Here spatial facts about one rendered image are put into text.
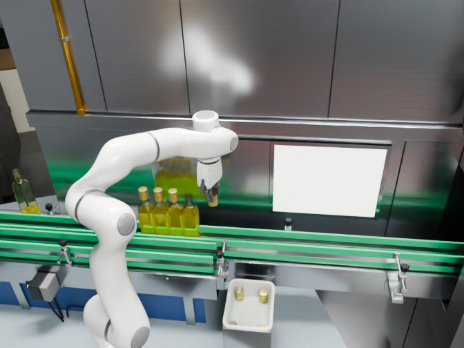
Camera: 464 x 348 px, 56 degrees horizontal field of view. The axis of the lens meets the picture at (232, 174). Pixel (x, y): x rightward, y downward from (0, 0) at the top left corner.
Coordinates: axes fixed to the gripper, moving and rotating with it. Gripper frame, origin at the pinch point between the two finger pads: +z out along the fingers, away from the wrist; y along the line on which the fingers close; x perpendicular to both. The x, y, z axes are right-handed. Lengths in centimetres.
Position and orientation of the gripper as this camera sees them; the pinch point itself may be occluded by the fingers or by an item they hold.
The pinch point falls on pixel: (212, 193)
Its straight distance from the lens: 159.2
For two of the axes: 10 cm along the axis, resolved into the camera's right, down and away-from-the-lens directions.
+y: -4.9, 5.0, -7.1
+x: 8.7, 2.4, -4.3
